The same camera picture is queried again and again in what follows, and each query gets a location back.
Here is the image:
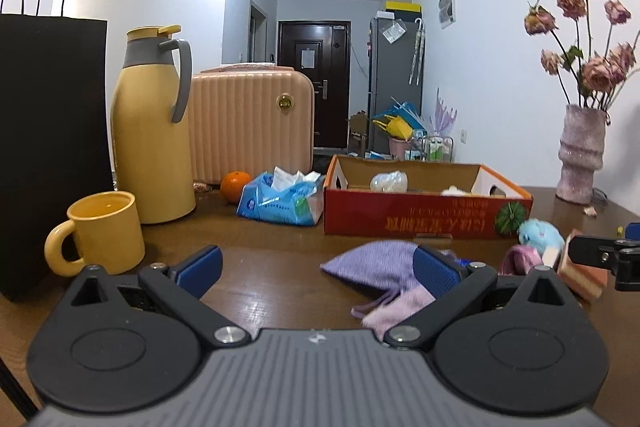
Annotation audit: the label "pink plush pouch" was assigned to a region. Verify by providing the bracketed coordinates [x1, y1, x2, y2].
[497, 244, 544, 277]

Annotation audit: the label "dark wooden door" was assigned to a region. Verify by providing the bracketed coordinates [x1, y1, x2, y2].
[277, 21, 352, 150]

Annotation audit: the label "blue bags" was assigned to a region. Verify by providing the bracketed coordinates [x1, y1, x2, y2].
[372, 99, 427, 132]

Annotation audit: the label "yellow thermos jug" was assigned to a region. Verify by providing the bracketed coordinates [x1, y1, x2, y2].
[110, 25, 197, 225]

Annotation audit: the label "pink ribbed suitcase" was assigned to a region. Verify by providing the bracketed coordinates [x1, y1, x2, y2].
[187, 66, 316, 186]

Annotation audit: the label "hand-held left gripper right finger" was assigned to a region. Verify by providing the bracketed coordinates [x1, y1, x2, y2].
[382, 245, 577, 351]

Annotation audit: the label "pink bucket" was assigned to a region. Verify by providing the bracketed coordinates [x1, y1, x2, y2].
[387, 137, 414, 160]

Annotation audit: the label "yellow and black box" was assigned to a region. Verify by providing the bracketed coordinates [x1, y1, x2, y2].
[385, 1, 424, 19]

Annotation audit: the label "purple knitted cloth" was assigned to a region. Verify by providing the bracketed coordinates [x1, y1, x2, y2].
[320, 241, 453, 304]

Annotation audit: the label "grey interior door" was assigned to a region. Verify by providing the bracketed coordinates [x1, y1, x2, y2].
[249, 0, 269, 62]

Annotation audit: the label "pink knitted cloth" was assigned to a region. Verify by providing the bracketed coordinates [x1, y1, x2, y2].
[350, 282, 437, 341]

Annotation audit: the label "black paper bag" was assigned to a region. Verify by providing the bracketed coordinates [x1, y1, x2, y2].
[0, 0, 115, 303]

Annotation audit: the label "wire storage rack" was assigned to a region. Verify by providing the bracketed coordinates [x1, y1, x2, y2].
[405, 134, 454, 162]

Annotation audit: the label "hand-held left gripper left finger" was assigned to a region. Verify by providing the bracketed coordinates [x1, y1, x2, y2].
[62, 244, 252, 349]

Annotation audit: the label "grey refrigerator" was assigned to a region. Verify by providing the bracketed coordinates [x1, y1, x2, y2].
[368, 16, 426, 156]

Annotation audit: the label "orange fruit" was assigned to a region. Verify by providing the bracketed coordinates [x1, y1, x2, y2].
[220, 170, 253, 204]

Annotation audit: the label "light blue plush toy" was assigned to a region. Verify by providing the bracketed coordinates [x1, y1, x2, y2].
[517, 218, 566, 267]

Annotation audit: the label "brown cardboard box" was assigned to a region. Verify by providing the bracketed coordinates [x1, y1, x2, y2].
[348, 111, 370, 156]

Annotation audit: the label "red cardboard box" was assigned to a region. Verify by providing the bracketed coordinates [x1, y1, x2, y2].
[322, 153, 534, 239]

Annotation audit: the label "pink layered sponge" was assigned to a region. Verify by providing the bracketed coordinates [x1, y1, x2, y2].
[556, 229, 609, 301]

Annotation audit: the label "purple wall decoration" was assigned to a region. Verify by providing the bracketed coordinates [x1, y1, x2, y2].
[434, 88, 459, 136]

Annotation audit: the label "white folded umbrella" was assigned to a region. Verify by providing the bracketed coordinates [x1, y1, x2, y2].
[409, 18, 426, 86]

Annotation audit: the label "white plastic bag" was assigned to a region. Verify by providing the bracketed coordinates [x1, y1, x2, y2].
[370, 170, 409, 194]

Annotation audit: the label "yellow mug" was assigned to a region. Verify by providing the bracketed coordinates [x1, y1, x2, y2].
[44, 191, 147, 278]

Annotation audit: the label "blue tissue pack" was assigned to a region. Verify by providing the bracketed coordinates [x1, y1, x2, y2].
[236, 166, 327, 227]

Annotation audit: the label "white wall panel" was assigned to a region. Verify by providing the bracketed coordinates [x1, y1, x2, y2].
[438, 0, 457, 30]

